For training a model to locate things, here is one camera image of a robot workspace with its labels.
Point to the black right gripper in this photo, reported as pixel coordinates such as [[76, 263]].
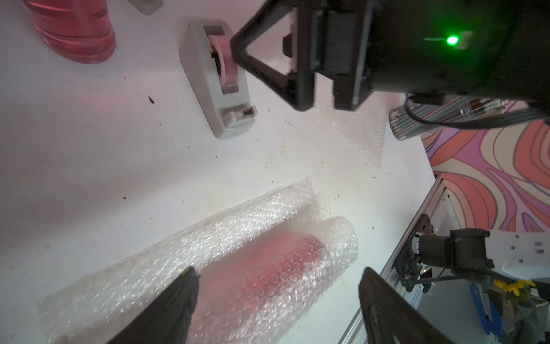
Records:
[[427, 48]]

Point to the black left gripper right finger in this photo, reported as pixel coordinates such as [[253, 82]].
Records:
[[388, 317]]

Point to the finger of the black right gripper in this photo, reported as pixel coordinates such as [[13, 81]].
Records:
[[296, 88]]

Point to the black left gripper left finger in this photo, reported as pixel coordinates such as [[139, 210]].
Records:
[[167, 319]]

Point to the pink bottle with label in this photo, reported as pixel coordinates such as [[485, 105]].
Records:
[[257, 271]]

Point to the clear bubble wrap sheet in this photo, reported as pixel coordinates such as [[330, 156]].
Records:
[[95, 308]]

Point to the pink bottle near stapler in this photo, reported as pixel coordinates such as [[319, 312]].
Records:
[[80, 31]]

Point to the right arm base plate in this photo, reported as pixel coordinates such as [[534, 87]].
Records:
[[407, 265]]

